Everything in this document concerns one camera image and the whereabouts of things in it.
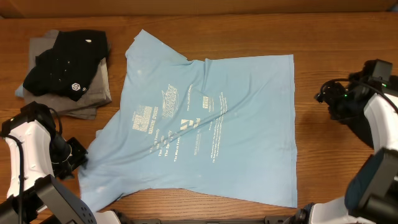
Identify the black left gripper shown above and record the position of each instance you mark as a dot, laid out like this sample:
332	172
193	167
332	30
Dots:
65	172

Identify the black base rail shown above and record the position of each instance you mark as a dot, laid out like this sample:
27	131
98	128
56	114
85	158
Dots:
280	219

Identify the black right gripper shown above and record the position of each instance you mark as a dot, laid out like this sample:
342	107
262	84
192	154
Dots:
328	94

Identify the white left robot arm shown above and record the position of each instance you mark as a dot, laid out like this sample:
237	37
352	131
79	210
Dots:
40	159

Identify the light blue printed t-shirt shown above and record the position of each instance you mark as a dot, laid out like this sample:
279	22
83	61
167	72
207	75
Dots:
219	127

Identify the black cloth pile right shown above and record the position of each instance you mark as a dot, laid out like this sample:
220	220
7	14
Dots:
361	128

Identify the black folded garment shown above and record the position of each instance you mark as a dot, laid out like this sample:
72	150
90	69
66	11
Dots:
69	67

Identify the grey folded garment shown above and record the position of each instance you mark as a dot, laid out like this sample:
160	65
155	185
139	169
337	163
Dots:
97	95

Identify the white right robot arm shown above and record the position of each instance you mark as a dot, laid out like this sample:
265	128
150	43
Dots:
368	105

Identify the light blue folded garment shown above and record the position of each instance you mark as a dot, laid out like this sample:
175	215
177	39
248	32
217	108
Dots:
19	92

